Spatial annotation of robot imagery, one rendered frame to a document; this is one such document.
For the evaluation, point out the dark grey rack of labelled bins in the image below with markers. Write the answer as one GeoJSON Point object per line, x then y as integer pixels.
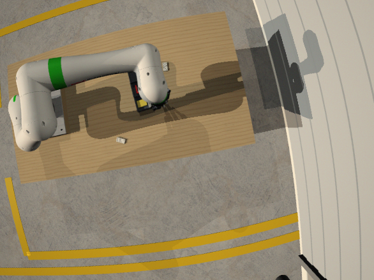
{"type": "Point", "coordinates": [133, 83]}

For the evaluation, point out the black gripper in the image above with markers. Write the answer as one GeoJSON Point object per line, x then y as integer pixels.
{"type": "Point", "coordinates": [158, 107]}

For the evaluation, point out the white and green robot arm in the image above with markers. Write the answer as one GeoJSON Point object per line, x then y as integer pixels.
{"type": "Point", "coordinates": [36, 80]}

